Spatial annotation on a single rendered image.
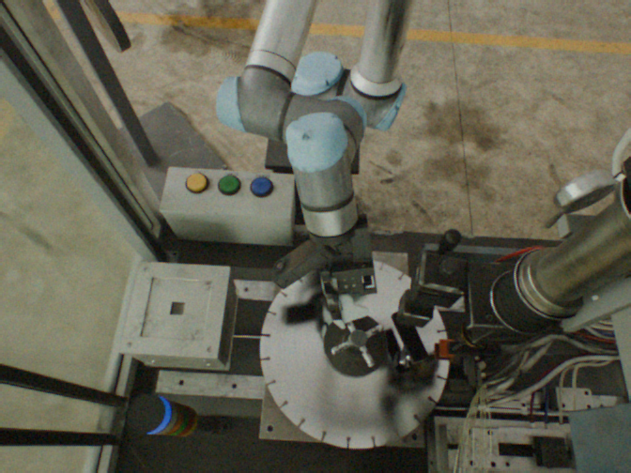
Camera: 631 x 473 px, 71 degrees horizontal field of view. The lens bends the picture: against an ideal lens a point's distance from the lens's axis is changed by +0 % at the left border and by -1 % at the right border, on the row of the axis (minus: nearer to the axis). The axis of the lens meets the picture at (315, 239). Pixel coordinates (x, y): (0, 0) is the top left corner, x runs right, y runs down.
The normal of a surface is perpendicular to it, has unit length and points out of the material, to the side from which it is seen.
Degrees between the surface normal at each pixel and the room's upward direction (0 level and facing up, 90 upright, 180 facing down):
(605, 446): 90
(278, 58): 32
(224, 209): 0
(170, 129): 0
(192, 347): 0
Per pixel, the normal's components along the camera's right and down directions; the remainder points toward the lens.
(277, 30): 0.00, -0.07
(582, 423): -1.00, -0.06
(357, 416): 0.03, -0.42
